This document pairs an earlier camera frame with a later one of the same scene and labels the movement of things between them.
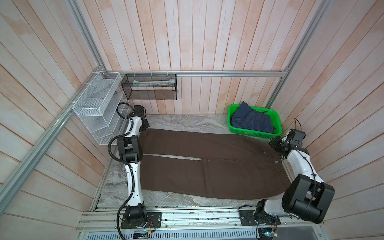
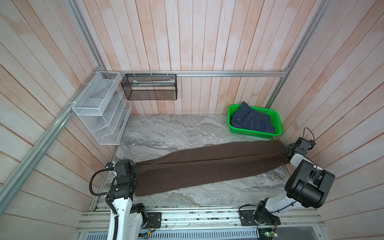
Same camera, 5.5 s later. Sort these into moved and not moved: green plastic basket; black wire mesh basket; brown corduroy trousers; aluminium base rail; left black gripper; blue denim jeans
Moved: brown corduroy trousers; left black gripper
Not moved: black wire mesh basket; green plastic basket; aluminium base rail; blue denim jeans
